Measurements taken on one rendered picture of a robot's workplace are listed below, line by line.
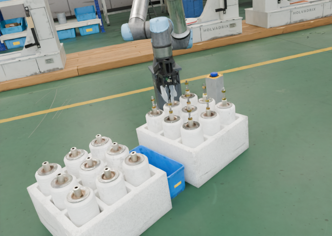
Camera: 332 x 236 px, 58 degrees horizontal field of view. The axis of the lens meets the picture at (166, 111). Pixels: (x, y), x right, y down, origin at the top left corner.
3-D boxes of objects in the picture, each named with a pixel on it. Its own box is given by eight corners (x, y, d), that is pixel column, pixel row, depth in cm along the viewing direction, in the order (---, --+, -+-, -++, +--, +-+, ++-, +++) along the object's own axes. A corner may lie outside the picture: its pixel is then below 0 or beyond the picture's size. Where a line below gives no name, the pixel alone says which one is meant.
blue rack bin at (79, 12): (77, 19, 593) (74, 8, 584) (96, 16, 600) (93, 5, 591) (76, 22, 549) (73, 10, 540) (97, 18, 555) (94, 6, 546)
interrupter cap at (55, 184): (47, 183, 105) (46, 181, 105) (66, 172, 110) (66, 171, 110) (57, 192, 100) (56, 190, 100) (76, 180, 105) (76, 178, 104)
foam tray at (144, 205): (40, 221, 124) (26, 187, 117) (116, 174, 147) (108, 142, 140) (89, 277, 97) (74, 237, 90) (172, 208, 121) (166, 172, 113)
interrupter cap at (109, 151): (103, 152, 119) (102, 150, 119) (118, 143, 124) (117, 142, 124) (113, 158, 114) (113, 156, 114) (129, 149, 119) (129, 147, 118)
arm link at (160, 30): (169, 15, 120) (166, 18, 112) (173, 42, 125) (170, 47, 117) (150, 17, 121) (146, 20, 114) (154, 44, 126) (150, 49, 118)
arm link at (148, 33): (148, 18, 133) (143, 22, 123) (173, 15, 130) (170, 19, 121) (150, 36, 136) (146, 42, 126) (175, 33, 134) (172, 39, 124)
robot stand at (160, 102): (154, 106, 216) (147, 66, 203) (179, 100, 219) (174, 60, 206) (160, 116, 199) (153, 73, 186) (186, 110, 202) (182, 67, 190)
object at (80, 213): (73, 237, 105) (58, 197, 97) (96, 220, 111) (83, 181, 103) (87, 252, 98) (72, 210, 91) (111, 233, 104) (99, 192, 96)
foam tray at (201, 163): (142, 158, 156) (135, 128, 149) (191, 127, 179) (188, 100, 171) (198, 188, 129) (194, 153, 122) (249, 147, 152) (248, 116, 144)
